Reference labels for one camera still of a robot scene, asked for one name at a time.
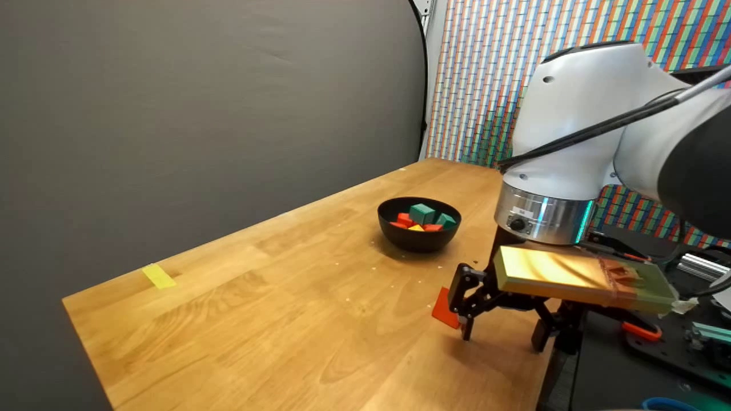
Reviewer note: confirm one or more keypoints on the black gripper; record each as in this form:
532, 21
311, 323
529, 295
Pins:
477, 291

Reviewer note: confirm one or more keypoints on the yellow cube block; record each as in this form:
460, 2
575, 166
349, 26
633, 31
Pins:
417, 226

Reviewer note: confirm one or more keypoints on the black bowl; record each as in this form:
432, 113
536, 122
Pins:
412, 241

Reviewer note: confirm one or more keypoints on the orange hexagonal block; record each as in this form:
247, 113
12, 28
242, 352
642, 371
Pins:
403, 218

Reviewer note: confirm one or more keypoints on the orange wedge block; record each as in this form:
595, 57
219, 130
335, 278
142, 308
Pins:
441, 308

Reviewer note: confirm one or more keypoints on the teal cube block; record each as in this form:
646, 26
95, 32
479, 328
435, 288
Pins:
446, 223

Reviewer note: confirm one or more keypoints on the small orange cube block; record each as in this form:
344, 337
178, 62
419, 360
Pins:
432, 226

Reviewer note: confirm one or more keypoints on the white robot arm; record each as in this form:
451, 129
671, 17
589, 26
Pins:
595, 118

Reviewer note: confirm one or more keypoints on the black perforated side table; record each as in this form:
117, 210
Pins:
613, 371

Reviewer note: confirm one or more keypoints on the black clamp front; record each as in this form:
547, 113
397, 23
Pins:
640, 331

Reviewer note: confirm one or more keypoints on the yellow tape strip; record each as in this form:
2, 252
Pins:
158, 278

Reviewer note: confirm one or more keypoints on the grey backdrop screen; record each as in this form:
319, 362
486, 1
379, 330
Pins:
138, 129

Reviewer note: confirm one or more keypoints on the yellow wrist camera box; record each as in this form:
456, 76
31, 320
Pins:
585, 280

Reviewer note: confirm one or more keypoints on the blue ring object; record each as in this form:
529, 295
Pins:
666, 404

